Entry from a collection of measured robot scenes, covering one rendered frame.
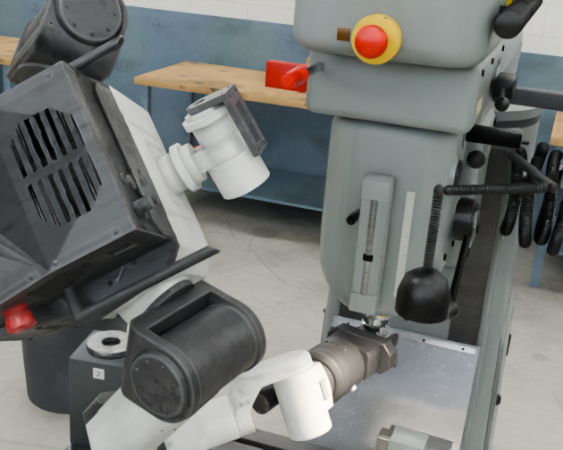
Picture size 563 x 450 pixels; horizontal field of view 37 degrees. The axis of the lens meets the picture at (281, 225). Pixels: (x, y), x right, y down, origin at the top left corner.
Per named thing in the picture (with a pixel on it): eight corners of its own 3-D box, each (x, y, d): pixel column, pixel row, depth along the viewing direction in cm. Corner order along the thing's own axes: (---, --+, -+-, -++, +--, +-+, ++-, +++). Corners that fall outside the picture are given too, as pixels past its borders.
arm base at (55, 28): (39, 70, 96) (133, 79, 102) (33, -37, 97) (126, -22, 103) (6, 107, 108) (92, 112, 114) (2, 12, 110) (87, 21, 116)
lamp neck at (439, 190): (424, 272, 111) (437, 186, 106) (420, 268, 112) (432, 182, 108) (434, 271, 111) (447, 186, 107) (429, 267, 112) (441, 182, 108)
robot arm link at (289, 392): (342, 341, 128) (301, 370, 119) (362, 408, 129) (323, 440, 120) (284, 349, 135) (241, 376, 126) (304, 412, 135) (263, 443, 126)
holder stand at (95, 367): (180, 464, 158) (183, 370, 151) (69, 444, 161) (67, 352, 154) (197, 429, 169) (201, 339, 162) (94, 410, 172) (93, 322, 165)
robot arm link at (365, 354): (401, 332, 135) (365, 360, 126) (394, 385, 139) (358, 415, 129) (334, 309, 142) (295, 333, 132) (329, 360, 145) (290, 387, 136)
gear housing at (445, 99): (472, 137, 114) (483, 64, 111) (301, 112, 121) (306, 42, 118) (498, 96, 144) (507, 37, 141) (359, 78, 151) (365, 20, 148)
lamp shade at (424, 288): (408, 325, 109) (414, 281, 107) (386, 301, 116) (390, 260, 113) (457, 321, 111) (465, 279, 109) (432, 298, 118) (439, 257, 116)
